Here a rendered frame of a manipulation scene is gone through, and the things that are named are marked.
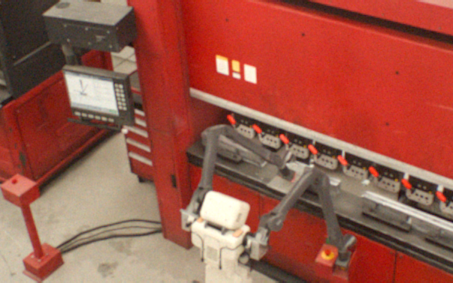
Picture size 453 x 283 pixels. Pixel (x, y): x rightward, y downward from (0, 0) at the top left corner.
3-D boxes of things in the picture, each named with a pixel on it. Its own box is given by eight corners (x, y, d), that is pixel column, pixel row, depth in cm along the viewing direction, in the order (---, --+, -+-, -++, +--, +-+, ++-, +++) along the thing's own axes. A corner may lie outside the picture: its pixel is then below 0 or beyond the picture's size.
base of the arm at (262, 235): (245, 238, 372) (266, 245, 366) (251, 223, 373) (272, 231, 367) (251, 241, 379) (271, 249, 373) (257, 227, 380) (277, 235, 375)
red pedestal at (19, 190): (21, 272, 530) (-8, 186, 481) (46, 252, 546) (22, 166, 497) (40, 284, 520) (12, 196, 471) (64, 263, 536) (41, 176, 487)
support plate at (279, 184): (266, 186, 438) (266, 185, 438) (290, 163, 455) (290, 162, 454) (291, 196, 429) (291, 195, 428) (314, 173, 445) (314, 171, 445)
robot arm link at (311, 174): (306, 159, 392) (318, 162, 383) (320, 177, 398) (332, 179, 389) (257, 221, 377) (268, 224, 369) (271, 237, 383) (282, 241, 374)
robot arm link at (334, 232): (308, 175, 394) (321, 177, 385) (317, 171, 396) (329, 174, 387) (327, 245, 405) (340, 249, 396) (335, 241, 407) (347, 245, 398)
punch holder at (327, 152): (314, 162, 437) (314, 140, 427) (320, 155, 442) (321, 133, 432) (335, 171, 429) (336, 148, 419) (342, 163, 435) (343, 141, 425)
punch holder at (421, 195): (405, 197, 406) (408, 174, 396) (412, 189, 411) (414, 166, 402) (430, 207, 398) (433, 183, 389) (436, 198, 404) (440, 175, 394)
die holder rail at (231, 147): (202, 144, 497) (201, 132, 491) (207, 139, 501) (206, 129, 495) (261, 168, 471) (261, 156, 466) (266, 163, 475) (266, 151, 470)
